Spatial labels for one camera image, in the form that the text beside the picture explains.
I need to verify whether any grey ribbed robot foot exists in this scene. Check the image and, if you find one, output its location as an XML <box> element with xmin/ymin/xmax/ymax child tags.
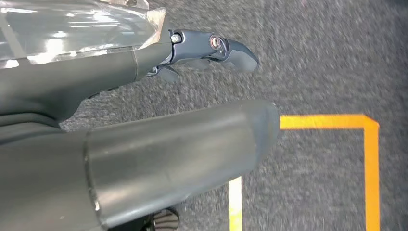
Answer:
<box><xmin>150</xmin><ymin>207</ymin><xmax>180</xmax><ymax>231</ymax></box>

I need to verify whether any yellow floor tape square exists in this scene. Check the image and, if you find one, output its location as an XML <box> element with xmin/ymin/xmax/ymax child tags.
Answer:
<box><xmin>229</xmin><ymin>114</ymin><xmax>381</xmax><ymax>231</ymax></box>

